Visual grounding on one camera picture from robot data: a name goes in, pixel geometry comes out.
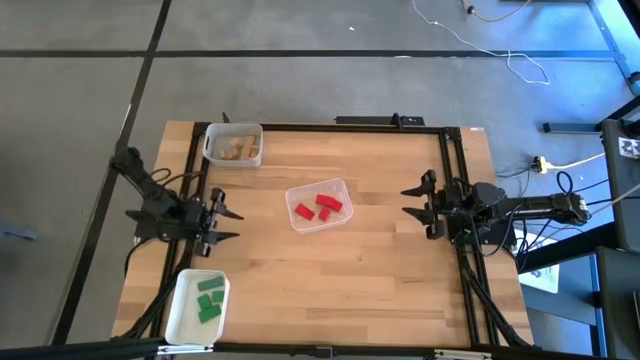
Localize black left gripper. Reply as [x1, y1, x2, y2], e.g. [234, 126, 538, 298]
[192, 187, 246, 257]

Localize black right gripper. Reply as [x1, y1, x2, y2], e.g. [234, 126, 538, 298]
[400, 169, 469, 241]

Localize long green block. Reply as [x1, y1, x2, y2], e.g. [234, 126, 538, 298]
[196, 275, 226, 293]
[197, 304, 223, 325]

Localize clear plastic bin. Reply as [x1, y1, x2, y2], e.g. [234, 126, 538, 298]
[284, 177, 355, 235]

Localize long white plastic bin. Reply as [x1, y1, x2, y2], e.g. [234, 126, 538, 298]
[164, 268, 231, 347]

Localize black gantry beam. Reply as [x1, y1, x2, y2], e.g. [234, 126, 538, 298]
[0, 337, 640, 360]

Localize white paper sheet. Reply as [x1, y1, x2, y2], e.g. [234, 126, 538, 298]
[518, 234, 560, 295]

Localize black diagonal beam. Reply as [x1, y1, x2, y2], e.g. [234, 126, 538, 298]
[517, 221, 617, 274]

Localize black floor bar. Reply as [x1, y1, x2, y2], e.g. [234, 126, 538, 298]
[543, 121, 604, 134]

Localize black cabinet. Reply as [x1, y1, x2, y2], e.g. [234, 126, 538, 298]
[599, 94, 640, 254]

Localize black and white tag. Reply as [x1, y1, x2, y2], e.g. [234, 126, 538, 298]
[618, 137, 640, 160]

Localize dark grey box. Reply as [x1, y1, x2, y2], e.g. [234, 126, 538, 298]
[594, 247, 640, 360]

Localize black aluminium table frame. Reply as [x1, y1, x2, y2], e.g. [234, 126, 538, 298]
[113, 121, 536, 351]

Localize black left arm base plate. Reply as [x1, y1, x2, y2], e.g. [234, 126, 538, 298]
[133, 212, 206, 241]

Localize small white handled bin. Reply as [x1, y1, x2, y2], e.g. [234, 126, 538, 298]
[201, 122, 264, 169]

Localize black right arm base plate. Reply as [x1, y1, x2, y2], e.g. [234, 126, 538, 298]
[446, 219, 517, 247]

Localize black bar mount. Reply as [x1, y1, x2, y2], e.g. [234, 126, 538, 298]
[334, 113, 426, 127]

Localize silver bracket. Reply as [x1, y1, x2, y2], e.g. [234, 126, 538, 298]
[157, 343, 214, 356]
[433, 349, 494, 360]

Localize pale power strip cable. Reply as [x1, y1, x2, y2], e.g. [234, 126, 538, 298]
[547, 152, 607, 171]

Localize white floor cable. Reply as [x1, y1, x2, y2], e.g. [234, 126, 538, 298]
[412, 0, 551, 85]

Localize grey cable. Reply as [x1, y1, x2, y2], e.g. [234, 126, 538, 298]
[579, 182, 640, 221]

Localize orange floor cable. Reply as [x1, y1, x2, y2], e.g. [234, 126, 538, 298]
[462, 0, 532, 24]

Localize blue metal desk frame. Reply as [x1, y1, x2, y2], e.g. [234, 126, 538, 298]
[587, 0, 640, 96]

